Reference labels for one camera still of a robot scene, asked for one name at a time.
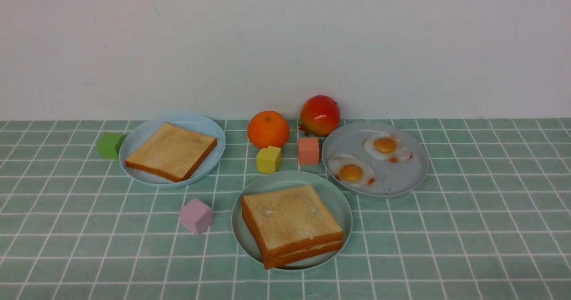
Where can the fried egg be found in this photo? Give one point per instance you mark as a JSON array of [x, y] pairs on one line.
[[328, 247], [387, 148], [351, 171]]

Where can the green foam cube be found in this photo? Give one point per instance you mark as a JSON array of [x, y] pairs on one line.
[[108, 145]]

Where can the red pomegranate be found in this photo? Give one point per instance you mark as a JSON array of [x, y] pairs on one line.
[[319, 116]]

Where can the orange fruit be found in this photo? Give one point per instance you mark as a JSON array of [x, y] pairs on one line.
[[268, 128]]

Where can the yellow foam cube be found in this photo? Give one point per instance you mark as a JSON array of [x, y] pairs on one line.
[[269, 159]]

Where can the salmon foam cube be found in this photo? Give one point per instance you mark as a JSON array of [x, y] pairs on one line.
[[308, 150]]

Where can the toast slice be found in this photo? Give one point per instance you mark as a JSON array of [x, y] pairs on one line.
[[300, 205], [276, 243], [172, 153]]

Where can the pink foam cube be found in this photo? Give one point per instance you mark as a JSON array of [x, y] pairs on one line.
[[196, 216]]

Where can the light blue bread plate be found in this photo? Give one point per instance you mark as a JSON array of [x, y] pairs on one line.
[[189, 121]]

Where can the grey egg plate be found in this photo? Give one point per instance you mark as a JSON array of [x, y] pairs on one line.
[[393, 179]]

